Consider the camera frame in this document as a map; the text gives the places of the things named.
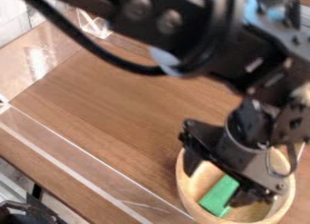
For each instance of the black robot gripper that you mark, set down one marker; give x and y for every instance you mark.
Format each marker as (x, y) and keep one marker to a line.
(251, 147)

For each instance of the clear acrylic wall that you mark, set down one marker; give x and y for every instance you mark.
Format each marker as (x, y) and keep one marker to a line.
(103, 195)
(29, 57)

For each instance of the green rectangular block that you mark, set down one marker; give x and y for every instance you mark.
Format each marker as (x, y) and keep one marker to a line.
(214, 201)

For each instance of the clear acrylic left wall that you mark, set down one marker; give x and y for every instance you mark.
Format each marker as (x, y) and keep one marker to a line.
(29, 57)

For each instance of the clear acrylic corner bracket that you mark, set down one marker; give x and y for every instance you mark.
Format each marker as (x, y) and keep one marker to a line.
(93, 25)

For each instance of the clear acrylic front wall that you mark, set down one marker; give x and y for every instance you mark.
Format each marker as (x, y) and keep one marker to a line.
(103, 195)

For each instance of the brown wooden bowl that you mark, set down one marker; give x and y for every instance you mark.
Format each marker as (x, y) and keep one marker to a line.
(194, 186)

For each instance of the black clamp at table edge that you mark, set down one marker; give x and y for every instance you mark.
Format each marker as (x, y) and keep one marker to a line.
(25, 210)

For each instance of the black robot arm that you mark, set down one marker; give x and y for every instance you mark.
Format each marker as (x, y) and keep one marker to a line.
(247, 44)

